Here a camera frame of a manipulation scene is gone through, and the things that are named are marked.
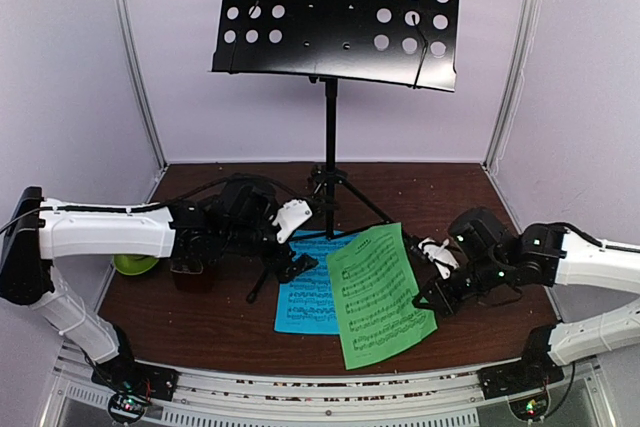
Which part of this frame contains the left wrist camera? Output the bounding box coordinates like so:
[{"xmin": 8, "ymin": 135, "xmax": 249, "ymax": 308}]
[{"xmin": 271, "ymin": 199, "xmax": 312, "ymax": 244}]

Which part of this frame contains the front aluminium rail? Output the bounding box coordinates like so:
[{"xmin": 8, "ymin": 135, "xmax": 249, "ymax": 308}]
[{"xmin": 35, "ymin": 341, "xmax": 621, "ymax": 426}]

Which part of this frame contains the black music stand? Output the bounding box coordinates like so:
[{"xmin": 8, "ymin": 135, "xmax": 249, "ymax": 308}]
[{"xmin": 208, "ymin": 0, "xmax": 462, "ymax": 304}]

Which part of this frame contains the left aluminium frame post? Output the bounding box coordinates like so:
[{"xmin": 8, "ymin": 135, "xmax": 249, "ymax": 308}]
[{"xmin": 114, "ymin": 0, "xmax": 167, "ymax": 170}]

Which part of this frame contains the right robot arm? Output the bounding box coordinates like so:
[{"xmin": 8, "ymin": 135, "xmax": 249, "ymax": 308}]
[{"xmin": 412, "ymin": 207, "xmax": 639, "ymax": 389}]

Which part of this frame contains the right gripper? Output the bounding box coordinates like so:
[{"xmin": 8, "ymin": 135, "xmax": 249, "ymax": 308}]
[{"xmin": 412, "ymin": 254, "xmax": 509, "ymax": 321}]

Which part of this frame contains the green saucer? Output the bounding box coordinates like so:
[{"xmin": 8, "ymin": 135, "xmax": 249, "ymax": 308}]
[{"xmin": 112, "ymin": 254, "xmax": 159, "ymax": 276}]

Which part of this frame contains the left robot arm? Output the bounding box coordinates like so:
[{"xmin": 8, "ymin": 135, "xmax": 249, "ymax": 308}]
[{"xmin": 1, "ymin": 175, "xmax": 318, "ymax": 392}]

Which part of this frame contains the green sheet music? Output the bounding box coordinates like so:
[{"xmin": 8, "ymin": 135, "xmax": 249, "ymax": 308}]
[{"xmin": 327, "ymin": 223, "xmax": 438, "ymax": 370}]

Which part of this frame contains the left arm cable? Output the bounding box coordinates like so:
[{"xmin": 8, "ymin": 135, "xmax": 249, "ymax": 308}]
[{"xmin": 0, "ymin": 174, "xmax": 311, "ymax": 238}]

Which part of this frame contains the aluminium frame post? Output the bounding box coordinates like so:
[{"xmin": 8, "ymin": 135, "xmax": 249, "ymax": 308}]
[
  {"xmin": 484, "ymin": 0, "xmax": 541, "ymax": 177},
  {"xmin": 114, "ymin": 0, "xmax": 167, "ymax": 170}
]

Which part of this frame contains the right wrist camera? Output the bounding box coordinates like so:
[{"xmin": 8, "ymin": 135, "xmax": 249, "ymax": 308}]
[{"xmin": 405, "ymin": 236, "xmax": 460, "ymax": 280}]

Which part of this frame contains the brown metronome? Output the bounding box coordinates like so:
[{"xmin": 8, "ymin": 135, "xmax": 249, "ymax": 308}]
[{"xmin": 169, "ymin": 259, "xmax": 215, "ymax": 294}]

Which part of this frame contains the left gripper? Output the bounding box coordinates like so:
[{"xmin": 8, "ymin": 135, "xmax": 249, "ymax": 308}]
[{"xmin": 222, "ymin": 202, "xmax": 319, "ymax": 284}]

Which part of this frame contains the right aluminium frame post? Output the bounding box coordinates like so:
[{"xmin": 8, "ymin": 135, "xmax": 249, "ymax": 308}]
[{"xmin": 484, "ymin": 0, "xmax": 541, "ymax": 177}]

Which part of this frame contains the blue sheet music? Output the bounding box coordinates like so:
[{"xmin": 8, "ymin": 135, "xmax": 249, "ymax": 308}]
[{"xmin": 274, "ymin": 234, "xmax": 355, "ymax": 335}]

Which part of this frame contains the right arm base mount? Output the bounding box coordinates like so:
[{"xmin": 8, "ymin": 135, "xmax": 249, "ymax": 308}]
[{"xmin": 478, "ymin": 361, "xmax": 564, "ymax": 423}]

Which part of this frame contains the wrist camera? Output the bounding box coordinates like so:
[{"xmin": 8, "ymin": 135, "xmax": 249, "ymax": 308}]
[
  {"xmin": 405, "ymin": 236, "xmax": 460, "ymax": 280},
  {"xmin": 271, "ymin": 199, "xmax": 312, "ymax": 244}
]

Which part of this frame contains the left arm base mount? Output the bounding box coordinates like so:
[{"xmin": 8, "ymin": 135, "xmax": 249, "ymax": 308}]
[{"xmin": 91, "ymin": 362, "xmax": 179, "ymax": 425}]

